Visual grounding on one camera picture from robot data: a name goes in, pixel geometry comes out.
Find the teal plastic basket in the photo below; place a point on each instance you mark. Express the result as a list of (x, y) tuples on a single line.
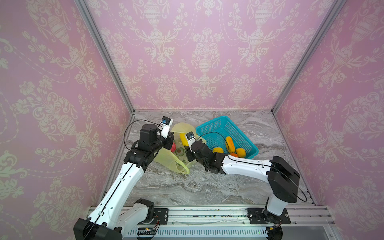
[(215, 131)]

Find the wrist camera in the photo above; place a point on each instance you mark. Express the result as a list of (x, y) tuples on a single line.
[(190, 137), (165, 126)]

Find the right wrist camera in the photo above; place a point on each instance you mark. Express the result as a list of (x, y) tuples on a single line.
[(190, 137)]

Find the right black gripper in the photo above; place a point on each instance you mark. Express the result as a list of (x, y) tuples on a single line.
[(192, 151)]

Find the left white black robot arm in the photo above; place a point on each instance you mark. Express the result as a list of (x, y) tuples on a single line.
[(106, 221)]

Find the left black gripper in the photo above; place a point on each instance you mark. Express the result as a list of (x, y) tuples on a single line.
[(169, 139)]

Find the yellow plastic bag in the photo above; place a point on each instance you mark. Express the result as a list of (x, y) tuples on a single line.
[(177, 161)]

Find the left corner aluminium post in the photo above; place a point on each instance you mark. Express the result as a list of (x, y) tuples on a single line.
[(101, 46)]

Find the yellow lemon fruit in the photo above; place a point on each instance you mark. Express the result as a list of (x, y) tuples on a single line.
[(241, 153)]

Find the yellow round fruit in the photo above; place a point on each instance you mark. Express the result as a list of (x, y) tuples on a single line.
[(218, 150)]

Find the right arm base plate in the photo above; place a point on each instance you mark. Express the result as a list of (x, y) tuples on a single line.
[(259, 216)]

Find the pink red fruit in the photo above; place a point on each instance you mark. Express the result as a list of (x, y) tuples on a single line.
[(173, 148)]

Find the corner aluminium post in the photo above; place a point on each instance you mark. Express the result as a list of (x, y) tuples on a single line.
[(101, 46), (325, 25)]

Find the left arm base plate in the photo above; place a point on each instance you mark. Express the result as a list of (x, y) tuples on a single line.
[(157, 216)]

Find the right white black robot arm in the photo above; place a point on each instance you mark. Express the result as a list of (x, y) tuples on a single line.
[(280, 175)]

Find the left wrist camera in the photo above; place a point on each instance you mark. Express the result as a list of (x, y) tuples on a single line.
[(165, 126)]

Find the right corner aluminium post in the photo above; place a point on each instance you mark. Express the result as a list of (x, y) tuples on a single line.
[(325, 25)]

